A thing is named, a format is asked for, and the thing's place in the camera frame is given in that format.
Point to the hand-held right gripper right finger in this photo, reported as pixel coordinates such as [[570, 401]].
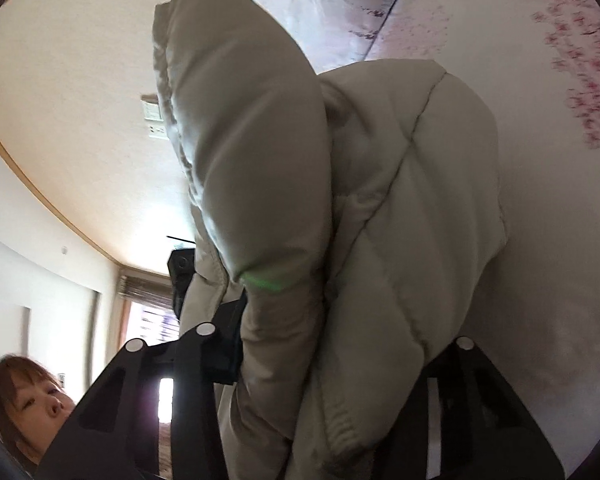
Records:
[[480, 410]]

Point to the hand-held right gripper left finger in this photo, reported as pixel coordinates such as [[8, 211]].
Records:
[[220, 355]]

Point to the white puffer jacket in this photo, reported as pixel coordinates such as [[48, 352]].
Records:
[[355, 185]]

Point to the window with wooden blind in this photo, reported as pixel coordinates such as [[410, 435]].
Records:
[[150, 320]]

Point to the wooden ceiling trim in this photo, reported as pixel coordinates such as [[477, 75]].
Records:
[[55, 210]]

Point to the person's head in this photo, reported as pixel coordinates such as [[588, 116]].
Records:
[[25, 400]]

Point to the pink tree print bedsheet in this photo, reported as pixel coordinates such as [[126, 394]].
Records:
[[540, 210]]

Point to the white wall socket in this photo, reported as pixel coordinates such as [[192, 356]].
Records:
[[157, 132]]

